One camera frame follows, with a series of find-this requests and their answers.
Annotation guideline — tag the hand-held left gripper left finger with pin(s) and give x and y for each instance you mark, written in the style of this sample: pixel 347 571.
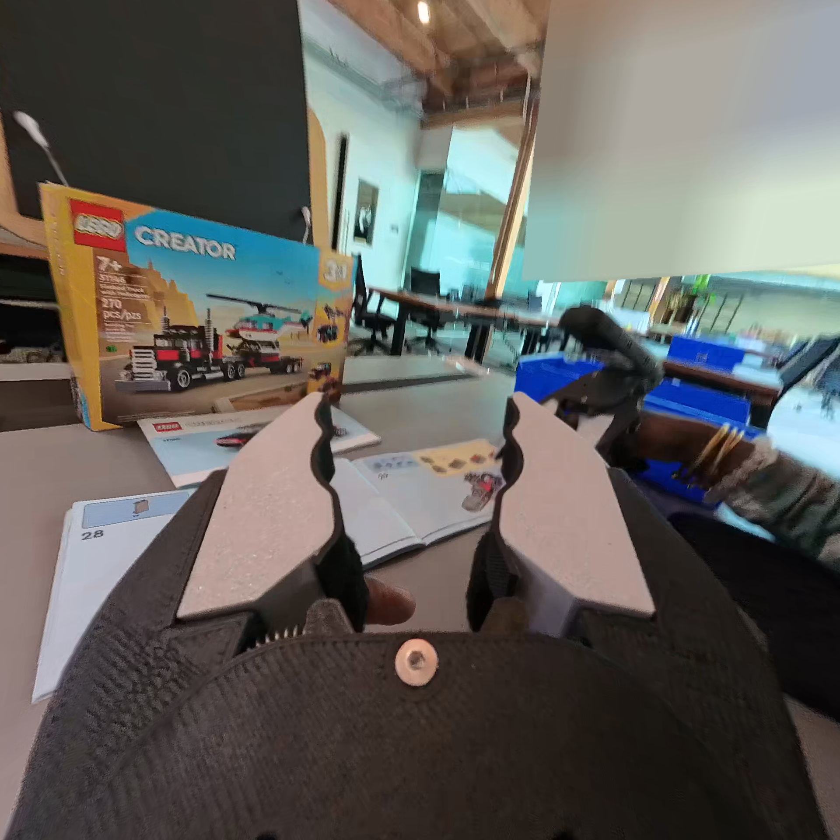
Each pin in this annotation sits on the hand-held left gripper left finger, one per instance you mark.
pixel 262 525

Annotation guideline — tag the black office chair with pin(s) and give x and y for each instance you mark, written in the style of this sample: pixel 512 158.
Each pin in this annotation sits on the black office chair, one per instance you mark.
pixel 810 361
pixel 371 308
pixel 426 295

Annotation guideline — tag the grey topped office desk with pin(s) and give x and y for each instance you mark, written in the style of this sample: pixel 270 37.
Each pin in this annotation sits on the grey topped office desk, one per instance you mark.
pixel 722 380

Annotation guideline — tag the wooden post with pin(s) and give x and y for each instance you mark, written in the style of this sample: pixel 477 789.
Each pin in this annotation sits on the wooden post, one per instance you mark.
pixel 512 197

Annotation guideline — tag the person's left hand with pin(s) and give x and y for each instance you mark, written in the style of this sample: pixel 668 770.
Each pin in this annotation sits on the person's left hand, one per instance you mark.
pixel 390 600

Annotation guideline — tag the person's right hand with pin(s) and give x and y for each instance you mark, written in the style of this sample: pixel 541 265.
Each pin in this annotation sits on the person's right hand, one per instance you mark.
pixel 663 443

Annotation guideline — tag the long wooden edged desk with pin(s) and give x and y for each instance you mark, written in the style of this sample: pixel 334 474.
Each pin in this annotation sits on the long wooden edged desk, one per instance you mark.
pixel 459 308

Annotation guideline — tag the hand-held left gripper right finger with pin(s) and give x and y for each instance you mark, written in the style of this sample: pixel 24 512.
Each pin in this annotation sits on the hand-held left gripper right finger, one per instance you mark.
pixel 571 525

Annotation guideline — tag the open instruction booklet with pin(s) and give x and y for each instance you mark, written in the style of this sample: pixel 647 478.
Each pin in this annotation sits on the open instruction booklet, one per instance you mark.
pixel 387 499

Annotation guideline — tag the colourful toy set box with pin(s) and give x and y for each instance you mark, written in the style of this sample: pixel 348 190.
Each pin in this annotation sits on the colourful toy set box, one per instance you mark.
pixel 197 315

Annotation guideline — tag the blue plastic bin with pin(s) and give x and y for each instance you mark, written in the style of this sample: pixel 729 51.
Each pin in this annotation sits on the blue plastic bin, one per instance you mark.
pixel 702 354
pixel 544 374

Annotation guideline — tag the closed instruction booklet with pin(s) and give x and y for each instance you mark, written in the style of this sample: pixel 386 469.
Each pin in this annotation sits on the closed instruction booklet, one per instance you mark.
pixel 190 446

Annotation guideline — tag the black wall panel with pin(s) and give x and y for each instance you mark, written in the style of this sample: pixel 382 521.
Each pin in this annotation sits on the black wall panel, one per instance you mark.
pixel 164 98

